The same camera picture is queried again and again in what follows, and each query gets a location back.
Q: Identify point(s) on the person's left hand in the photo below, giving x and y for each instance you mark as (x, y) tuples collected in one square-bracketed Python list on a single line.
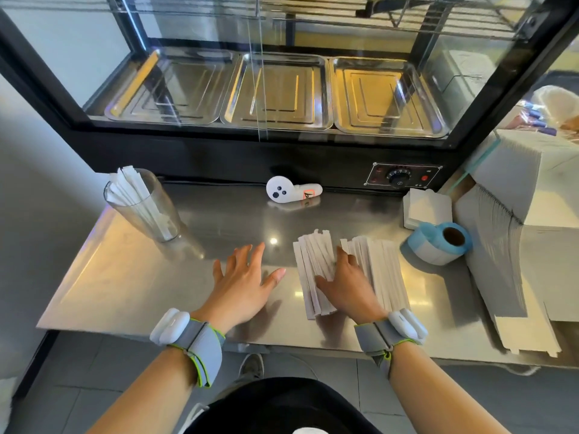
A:
[(237, 298)]

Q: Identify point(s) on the person's right hand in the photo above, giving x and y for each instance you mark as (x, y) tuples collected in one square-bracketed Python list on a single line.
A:
[(353, 291)]

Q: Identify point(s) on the person's right thumb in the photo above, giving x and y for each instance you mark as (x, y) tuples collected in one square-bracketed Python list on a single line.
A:
[(325, 283)]

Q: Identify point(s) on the person's left thumb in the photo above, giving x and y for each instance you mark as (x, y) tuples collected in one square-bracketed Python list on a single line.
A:
[(274, 278)]

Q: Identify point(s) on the person's left little finger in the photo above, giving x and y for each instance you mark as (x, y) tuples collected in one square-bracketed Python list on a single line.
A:
[(218, 271)]

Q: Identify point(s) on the pile of white paper sleeves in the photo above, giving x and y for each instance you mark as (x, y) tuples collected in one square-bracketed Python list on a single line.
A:
[(384, 275)]

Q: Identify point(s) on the person's right forearm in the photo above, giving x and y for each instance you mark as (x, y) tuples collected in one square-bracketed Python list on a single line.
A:
[(441, 393)]

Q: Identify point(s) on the person's left forearm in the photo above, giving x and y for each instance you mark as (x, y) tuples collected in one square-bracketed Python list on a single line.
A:
[(144, 397)]

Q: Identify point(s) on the white wrist tracker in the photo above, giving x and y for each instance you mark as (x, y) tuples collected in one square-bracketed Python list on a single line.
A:
[(169, 326), (408, 325)]

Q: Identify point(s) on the clear drinking glass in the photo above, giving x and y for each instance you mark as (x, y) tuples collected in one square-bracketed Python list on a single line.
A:
[(169, 207)]

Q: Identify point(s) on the white handheld controller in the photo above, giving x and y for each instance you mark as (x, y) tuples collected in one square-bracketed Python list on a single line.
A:
[(285, 190)]

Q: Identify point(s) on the person's grey shoe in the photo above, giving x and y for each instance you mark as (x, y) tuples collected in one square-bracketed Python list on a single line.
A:
[(252, 367)]

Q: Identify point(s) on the bunch of white wrapped straws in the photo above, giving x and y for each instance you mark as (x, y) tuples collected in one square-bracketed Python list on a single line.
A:
[(135, 198)]

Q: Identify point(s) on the black glass display warmer cabinet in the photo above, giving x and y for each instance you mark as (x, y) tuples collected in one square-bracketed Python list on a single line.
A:
[(226, 158)]

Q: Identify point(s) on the blue label roll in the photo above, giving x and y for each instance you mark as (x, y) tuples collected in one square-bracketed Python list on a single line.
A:
[(434, 246)]

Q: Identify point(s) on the black control panel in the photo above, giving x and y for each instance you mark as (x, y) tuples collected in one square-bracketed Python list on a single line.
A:
[(375, 176)]

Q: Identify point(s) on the stack of white paper napkins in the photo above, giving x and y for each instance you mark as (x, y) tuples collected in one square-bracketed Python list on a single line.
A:
[(427, 207)]

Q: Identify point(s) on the person's black clothing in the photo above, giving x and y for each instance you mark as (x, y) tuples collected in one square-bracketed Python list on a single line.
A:
[(280, 406)]

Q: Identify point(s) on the black thermostat knob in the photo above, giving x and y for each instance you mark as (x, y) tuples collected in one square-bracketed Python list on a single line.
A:
[(399, 177)]

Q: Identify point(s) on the steel tray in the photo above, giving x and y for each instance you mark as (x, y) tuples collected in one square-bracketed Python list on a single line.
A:
[(176, 90), (278, 94), (384, 101)]

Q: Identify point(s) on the stack of white folded boxes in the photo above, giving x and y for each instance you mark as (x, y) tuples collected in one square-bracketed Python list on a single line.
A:
[(533, 185)]

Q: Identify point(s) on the clear bag of purple items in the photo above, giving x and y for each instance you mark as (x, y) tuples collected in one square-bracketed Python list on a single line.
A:
[(529, 119)]

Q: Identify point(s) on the white plastic bag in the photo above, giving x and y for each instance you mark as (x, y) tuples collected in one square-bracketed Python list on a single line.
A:
[(554, 103)]

